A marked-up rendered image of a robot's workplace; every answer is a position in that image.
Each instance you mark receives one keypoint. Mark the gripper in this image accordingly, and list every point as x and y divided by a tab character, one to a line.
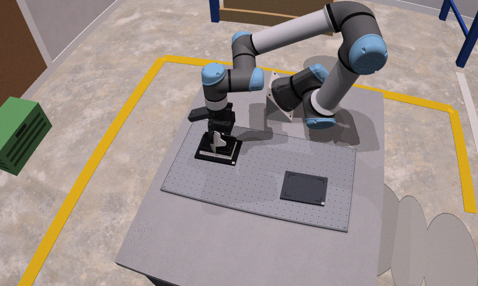
222	122

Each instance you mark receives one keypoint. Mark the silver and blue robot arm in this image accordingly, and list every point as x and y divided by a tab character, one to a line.
362	52

